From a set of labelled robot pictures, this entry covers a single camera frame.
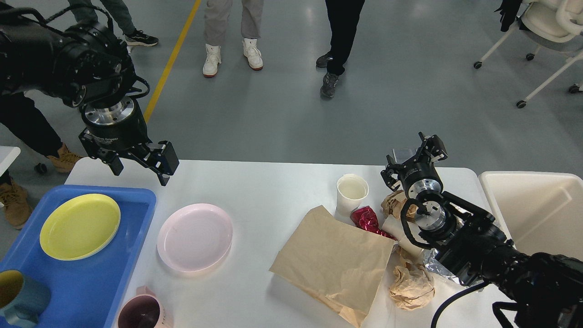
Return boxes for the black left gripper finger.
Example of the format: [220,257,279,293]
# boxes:
[137,141,179,186]
[96,152,124,176]

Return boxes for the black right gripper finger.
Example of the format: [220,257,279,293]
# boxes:
[381,155,404,190]
[413,132,448,165]

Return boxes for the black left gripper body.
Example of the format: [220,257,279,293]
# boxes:
[79,96,151,159]

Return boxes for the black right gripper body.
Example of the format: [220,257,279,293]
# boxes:
[392,160,443,200]

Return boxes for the teal mug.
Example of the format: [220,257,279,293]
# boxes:
[0,270,51,328]

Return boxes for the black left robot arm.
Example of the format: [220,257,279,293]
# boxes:
[0,3,179,185]

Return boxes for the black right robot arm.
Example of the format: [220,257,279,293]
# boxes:
[381,133,583,328]

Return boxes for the crumpled brown paper upper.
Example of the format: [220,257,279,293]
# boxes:
[381,190,417,223]

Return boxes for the tipped white paper cup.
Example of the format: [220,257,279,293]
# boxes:
[382,215,424,261]

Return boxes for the red foil wrapper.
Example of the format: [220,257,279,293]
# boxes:
[350,206,397,241]

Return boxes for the yellow plate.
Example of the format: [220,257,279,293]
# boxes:
[39,193,121,261]

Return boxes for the silver foil wrapper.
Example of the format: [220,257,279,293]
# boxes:
[420,249,483,288]

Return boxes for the person with tan boots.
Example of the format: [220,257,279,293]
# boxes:
[0,93,82,230]

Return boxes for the brown paper bag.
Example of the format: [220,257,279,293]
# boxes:
[270,205,394,328]

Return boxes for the crumpled brown paper ball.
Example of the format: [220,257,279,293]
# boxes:
[388,263,435,311]

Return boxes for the person in grey trousers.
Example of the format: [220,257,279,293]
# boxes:
[68,0,159,46]

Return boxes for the white plastic bin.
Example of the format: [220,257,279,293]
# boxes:
[479,171,583,259]

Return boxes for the blue plastic tray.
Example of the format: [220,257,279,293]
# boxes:
[1,185,156,328]

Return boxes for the person with white sneakers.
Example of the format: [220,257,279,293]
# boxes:
[202,0,265,78]

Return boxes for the person in black trousers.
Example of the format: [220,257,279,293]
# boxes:
[315,0,365,99]

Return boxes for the white rolling chair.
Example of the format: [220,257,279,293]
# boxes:
[473,0,583,108]

